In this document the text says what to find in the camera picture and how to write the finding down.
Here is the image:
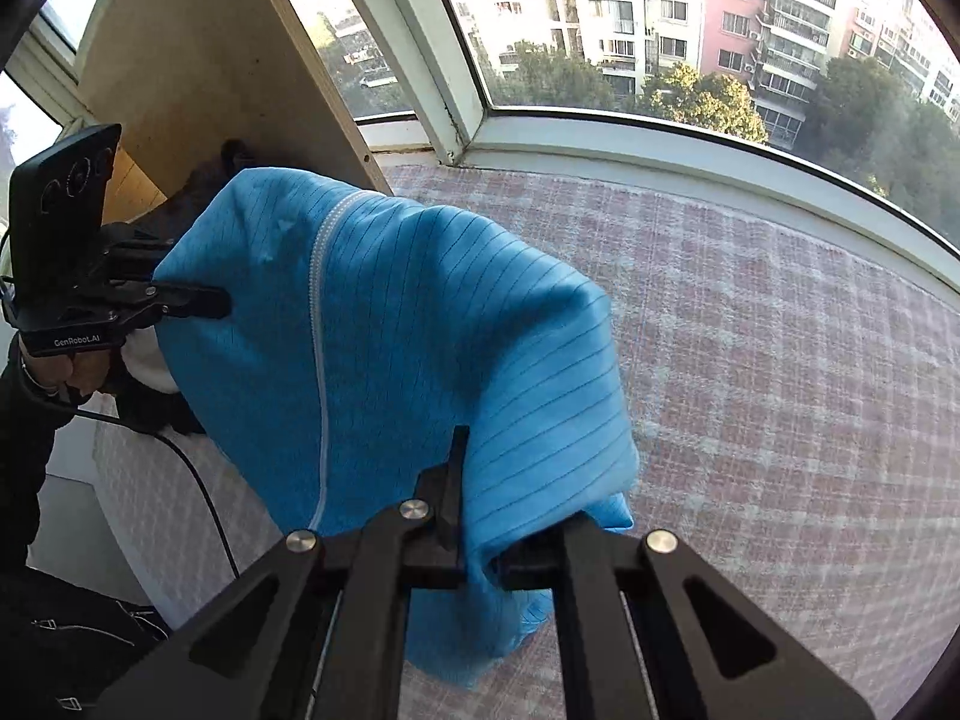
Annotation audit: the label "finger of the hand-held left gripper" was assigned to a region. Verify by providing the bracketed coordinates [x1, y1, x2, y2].
[112, 281, 231, 320]
[112, 238, 177, 271]

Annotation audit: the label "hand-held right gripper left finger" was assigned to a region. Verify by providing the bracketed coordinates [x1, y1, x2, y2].
[94, 426, 472, 720]

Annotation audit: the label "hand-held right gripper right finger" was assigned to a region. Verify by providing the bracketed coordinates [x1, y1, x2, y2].
[499, 514, 875, 720]

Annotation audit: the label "blue striped jacket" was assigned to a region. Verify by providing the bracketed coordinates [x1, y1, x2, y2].
[154, 165, 640, 691]

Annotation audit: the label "person's left forearm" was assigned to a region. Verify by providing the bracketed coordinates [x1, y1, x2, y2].
[0, 345, 83, 571]

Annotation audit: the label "person's left hand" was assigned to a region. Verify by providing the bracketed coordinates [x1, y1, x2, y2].
[21, 347, 115, 400]

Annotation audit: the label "pine plank board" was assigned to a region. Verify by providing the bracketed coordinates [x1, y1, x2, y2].
[101, 146, 170, 226]

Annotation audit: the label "beige knit sweater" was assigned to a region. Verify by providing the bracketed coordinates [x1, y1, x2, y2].
[120, 330, 181, 395]

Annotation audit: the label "brown garment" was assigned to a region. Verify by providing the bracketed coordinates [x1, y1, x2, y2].
[166, 139, 257, 220]

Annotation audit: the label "black garment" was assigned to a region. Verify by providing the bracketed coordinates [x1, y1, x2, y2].
[112, 381, 208, 437]

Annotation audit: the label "pink plaid cloth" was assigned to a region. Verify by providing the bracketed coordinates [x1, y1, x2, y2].
[90, 165, 960, 720]

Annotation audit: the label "large wooden board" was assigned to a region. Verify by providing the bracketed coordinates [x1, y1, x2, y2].
[75, 0, 391, 224]

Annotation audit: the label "green trees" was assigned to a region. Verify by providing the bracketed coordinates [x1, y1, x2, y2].
[315, 11, 960, 241]

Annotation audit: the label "pink apartment building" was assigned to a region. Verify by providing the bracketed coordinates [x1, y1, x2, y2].
[435, 0, 960, 151]

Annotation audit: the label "black cable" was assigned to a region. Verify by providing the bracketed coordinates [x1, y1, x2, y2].
[75, 405, 241, 580]

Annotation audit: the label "white window frame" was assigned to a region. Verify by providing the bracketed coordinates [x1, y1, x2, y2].
[0, 0, 960, 301]

